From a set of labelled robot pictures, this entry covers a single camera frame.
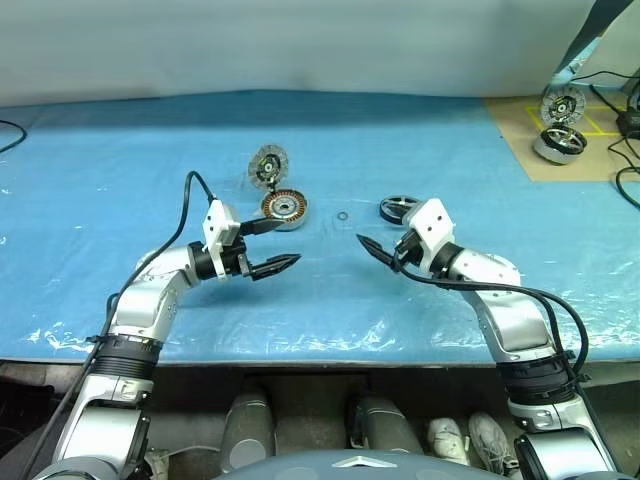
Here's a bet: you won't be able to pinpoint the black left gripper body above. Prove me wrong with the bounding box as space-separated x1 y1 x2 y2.
222 233 257 281

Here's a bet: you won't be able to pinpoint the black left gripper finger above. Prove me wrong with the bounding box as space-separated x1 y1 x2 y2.
248 253 302 282
238 218 283 238

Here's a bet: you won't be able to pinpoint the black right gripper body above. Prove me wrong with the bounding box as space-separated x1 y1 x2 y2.
393 227 427 275

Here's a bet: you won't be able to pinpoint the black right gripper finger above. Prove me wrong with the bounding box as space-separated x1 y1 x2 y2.
355 233 402 274

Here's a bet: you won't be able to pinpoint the silver motor housing copper windings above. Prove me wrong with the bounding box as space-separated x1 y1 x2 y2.
260 187 309 234

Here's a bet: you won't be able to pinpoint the spare silver motor housing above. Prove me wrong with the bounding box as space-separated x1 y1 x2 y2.
532 127 587 166

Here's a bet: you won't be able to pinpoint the spare silver motor lid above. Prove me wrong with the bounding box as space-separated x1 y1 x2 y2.
541 84 586 124

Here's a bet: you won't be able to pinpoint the blue plastic table sheet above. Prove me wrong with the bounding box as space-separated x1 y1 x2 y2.
0 88 640 360

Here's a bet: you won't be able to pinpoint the brown cardboard mat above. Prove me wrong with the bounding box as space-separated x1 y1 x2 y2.
485 94 640 182

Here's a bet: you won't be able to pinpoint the dark grey rounded leg cover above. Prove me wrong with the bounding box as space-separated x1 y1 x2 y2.
222 392 276 474
349 394 426 456

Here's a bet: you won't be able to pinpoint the white sneaker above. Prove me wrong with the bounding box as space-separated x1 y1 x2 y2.
468 412 519 474
427 417 469 466

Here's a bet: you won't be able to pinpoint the grey robot torso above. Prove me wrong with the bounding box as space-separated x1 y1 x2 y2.
212 448 436 480

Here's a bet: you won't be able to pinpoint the black power adapter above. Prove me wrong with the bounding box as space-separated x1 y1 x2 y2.
617 110 640 137

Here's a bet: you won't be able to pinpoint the dark slanted pole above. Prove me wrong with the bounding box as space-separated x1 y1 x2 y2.
555 0 601 71

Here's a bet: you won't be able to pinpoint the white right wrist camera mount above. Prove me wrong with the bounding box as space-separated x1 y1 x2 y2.
402 198 457 275

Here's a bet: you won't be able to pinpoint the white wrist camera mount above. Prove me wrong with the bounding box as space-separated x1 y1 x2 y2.
402 198 457 275
202 198 246 279

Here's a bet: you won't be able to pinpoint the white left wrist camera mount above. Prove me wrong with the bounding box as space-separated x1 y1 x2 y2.
202 198 246 279

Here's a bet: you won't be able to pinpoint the looped black power cable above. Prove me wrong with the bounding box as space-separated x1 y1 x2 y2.
606 133 640 209

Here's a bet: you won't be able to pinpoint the curved black cable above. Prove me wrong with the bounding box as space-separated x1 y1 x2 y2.
0 119 27 154

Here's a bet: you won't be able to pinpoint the thin black cable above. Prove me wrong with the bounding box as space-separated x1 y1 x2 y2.
567 69 640 119

